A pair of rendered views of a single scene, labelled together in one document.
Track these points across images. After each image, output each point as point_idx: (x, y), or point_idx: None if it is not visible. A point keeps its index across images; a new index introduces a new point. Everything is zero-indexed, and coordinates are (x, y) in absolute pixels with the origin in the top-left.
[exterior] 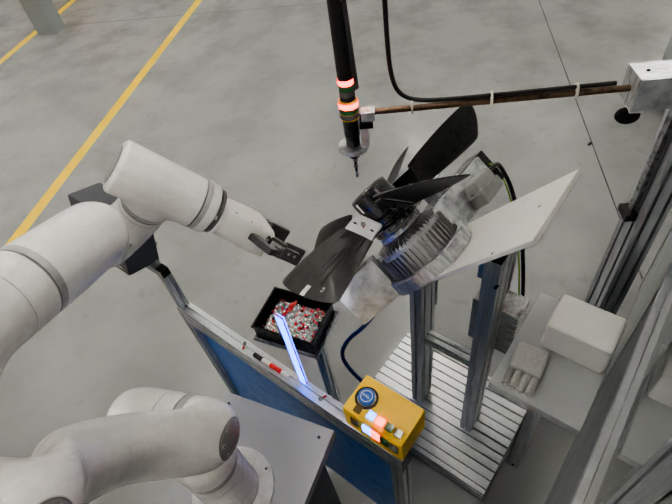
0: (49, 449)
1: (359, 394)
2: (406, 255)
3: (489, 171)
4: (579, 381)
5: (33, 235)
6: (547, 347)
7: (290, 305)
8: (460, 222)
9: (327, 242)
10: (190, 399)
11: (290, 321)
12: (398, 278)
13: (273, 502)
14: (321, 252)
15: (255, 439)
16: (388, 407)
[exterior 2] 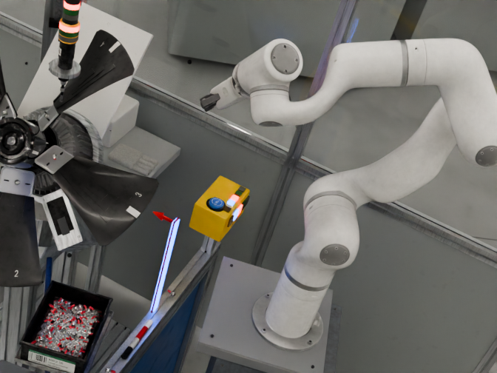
0: (430, 128)
1: (216, 206)
2: (83, 146)
3: None
4: (140, 138)
5: (388, 43)
6: (113, 143)
7: (162, 212)
8: (39, 109)
9: (69, 190)
10: (321, 192)
11: (69, 331)
12: None
13: None
14: (83, 196)
15: (242, 310)
16: (222, 193)
